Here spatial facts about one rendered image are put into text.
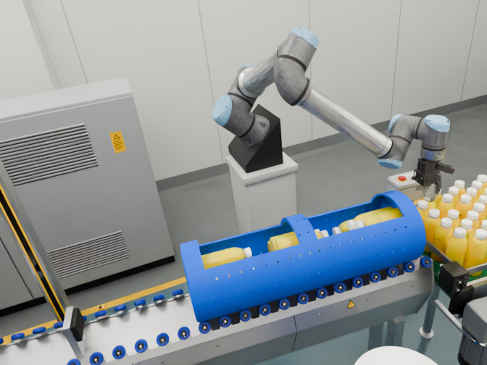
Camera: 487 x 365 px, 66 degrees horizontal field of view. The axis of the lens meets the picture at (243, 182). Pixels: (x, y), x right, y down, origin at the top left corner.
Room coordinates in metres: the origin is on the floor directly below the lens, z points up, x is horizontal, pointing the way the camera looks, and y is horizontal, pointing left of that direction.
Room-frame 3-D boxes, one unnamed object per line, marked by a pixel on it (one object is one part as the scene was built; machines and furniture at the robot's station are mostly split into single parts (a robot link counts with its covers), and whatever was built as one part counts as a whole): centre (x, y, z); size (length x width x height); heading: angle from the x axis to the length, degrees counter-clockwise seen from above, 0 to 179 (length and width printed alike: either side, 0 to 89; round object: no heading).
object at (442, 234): (1.16, -0.78, 0.99); 0.07 x 0.07 x 0.19
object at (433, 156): (1.34, -0.79, 1.31); 0.10 x 0.09 x 0.05; 11
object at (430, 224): (1.23, -0.77, 0.99); 0.07 x 0.07 x 0.19
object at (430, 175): (1.34, -0.78, 1.23); 0.09 x 0.08 x 0.12; 101
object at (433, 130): (1.35, -0.79, 1.40); 0.10 x 0.09 x 0.12; 44
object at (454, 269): (1.00, -0.74, 0.95); 0.10 x 0.07 x 0.10; 11
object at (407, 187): (1.51, -0.80, 1.05); 0.20 x 0.10 x 0.10; 101
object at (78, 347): (0.92, 0.65, 1.00); 0.10 x 0.04 x 0.15; 11
